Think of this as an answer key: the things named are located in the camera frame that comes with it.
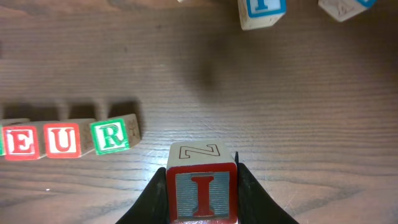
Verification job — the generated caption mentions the red U block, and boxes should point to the red U block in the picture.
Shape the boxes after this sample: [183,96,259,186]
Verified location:
[44,118,95,159]

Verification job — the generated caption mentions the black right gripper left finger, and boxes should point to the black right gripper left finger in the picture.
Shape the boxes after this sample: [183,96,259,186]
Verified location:
[116,167,170,224]

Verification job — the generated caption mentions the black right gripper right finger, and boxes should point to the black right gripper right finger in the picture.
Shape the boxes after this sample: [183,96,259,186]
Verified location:
[234,152,299,224]

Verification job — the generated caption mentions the red I block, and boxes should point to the red I block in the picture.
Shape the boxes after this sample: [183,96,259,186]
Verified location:
[165,140,238,223]

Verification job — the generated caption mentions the red E wooden block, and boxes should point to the red E wooden block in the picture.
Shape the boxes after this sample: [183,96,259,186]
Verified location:
[2,120,58,161]

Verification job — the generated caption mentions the green R wooden block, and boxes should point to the green R wooden block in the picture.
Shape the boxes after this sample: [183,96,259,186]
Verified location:
[90,114,141,155]

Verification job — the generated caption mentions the blue P wooden block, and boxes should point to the blue P wooden block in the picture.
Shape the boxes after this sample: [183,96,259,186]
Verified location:
[238,0,287,30]

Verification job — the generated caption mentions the blue 2 wooden block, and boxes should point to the blue 2 wooden block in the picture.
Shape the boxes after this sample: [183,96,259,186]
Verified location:
[318,0,377,22]

